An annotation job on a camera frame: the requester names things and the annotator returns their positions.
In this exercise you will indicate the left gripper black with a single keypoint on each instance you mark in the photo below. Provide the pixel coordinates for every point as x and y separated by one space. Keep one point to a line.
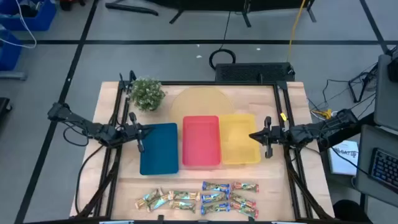
130 133

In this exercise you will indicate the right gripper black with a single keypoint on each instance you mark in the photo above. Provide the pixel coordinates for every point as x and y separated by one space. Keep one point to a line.
278 136

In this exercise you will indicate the granola bar red-ended wrapper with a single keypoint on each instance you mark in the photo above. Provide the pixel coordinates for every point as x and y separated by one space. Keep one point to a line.
245 211
245 187
243 200

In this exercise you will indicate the granola bar blue-ended wrapper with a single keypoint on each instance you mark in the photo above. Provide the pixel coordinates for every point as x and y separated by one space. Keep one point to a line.
216 187
214 197
215 208

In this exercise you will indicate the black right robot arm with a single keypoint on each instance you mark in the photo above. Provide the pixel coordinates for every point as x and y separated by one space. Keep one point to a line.
314 130

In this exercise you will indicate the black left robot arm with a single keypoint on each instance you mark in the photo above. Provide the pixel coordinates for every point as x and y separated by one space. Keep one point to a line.
93 128

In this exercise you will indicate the yellow plastic bin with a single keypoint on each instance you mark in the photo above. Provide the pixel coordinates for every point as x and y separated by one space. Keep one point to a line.
237 140

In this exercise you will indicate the blue plastic bin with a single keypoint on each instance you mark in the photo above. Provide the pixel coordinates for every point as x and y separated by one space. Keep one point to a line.
159 151

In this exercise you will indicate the small yellow tag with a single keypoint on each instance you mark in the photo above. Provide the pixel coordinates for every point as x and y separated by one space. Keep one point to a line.
283 116

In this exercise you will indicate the small green potted plant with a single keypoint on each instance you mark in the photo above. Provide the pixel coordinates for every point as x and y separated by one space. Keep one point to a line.
147 93

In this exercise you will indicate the red plastic bin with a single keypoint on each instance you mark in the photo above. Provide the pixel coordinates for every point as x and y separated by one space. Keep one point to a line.
201 141

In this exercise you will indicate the round yellow woven placemat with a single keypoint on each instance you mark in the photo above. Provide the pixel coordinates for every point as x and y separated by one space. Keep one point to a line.
202 101

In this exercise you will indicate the black perforated computer case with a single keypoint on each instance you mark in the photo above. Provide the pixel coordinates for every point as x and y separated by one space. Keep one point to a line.
254 72

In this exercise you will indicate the yellow plug connector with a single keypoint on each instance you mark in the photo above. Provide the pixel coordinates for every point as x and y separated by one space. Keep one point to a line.
323 114

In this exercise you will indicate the white printed booklet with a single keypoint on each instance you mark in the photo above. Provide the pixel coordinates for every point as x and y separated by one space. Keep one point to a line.
343 161

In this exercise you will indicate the grey desk with keyboard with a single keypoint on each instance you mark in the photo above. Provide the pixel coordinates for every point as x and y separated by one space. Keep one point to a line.
365 143

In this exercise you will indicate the person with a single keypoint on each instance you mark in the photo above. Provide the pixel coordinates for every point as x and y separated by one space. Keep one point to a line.
351 213

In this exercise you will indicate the long black bar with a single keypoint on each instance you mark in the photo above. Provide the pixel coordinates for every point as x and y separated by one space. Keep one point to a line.
130 8

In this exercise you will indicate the backlit black keyboard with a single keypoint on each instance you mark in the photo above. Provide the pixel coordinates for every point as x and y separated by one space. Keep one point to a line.
385 168

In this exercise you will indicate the black backdrop with stand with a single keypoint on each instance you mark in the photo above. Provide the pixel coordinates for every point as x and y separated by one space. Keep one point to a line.
217 3

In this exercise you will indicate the large blue storage crate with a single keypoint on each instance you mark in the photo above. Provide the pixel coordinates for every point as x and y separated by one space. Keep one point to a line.
37 20

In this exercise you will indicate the black aluminium table frame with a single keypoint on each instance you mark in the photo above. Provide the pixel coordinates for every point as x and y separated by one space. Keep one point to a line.
217 83

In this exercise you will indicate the grey metal rail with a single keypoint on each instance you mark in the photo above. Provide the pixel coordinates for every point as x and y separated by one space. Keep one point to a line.
12 76

